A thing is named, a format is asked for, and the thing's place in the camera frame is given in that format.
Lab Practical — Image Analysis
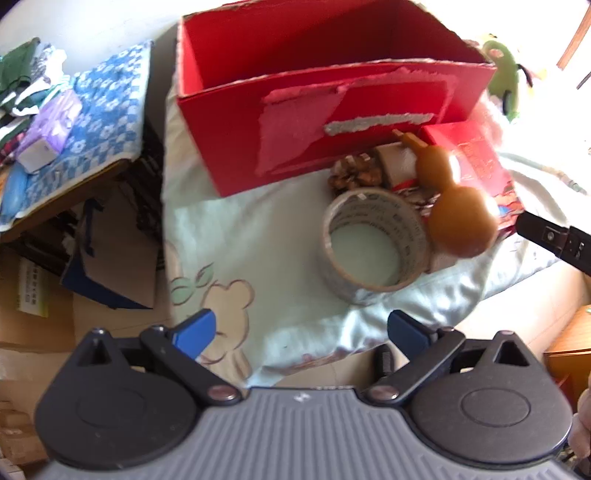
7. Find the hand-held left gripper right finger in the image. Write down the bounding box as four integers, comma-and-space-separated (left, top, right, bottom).
367, 309, 536, 408

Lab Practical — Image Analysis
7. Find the dark blue paper bag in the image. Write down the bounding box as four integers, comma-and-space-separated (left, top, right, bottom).
60, 198, 155, 310

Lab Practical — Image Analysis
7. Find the wooden side table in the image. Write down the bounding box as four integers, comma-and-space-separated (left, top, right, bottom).
0, 159, 132, 243

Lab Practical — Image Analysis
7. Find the small red gift box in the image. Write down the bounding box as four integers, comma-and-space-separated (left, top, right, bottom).
422, 121, 525, 238

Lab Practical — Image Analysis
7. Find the light blue pack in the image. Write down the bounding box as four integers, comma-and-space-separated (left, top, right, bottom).
0, 164, 33, 222

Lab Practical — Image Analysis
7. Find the dark green garment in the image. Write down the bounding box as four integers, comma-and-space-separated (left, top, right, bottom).
0, 39, 42, 93

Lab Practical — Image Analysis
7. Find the brown gourd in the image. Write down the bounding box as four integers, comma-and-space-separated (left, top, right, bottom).
392, 129, 502, 259

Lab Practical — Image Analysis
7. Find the green plush toy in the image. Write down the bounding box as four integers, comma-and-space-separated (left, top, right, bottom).
480, 34, 534, 123

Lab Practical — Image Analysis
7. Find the white patterned cloth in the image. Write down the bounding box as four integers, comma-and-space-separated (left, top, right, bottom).
32, 44, 68, 88

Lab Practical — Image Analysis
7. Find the clear packing tape roll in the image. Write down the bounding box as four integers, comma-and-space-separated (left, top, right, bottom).
322, 187, 432, 306

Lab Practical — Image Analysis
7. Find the dark striped garment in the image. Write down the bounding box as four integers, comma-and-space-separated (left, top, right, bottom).
0, 111, 33, 162

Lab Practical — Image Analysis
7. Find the beige box with patterned scarf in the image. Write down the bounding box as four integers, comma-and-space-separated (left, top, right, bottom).
374, 142, 441, 210

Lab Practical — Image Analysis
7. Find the purple tissue pack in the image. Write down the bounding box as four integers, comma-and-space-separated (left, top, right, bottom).
16, 89, 84, 174

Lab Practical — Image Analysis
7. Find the green striped garment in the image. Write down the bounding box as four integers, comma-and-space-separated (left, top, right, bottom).
7, 85, 54, 116

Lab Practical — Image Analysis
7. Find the red cardboard box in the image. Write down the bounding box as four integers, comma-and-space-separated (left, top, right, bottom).
174, 0, 497, 198

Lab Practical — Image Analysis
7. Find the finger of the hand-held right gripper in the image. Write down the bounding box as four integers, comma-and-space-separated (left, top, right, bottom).
515, 210, 591, 278

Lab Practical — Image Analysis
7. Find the brown wooden frame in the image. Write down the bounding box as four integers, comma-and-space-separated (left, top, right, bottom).
556, 16, 591, 71

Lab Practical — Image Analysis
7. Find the pale cable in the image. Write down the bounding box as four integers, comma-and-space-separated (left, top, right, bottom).
501, 152, 589, 195

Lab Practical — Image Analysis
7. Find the blue floral towel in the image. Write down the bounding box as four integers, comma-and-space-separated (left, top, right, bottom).
0, 41, 155, 232

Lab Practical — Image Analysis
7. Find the pine cone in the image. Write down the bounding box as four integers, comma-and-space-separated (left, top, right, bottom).
328, 153, 384, 192

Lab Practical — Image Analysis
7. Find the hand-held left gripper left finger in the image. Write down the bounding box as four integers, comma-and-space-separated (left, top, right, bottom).
76, 308, 243, 409

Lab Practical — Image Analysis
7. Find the wooden cabinet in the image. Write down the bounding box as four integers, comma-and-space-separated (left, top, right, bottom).
544, 305, 591, 411

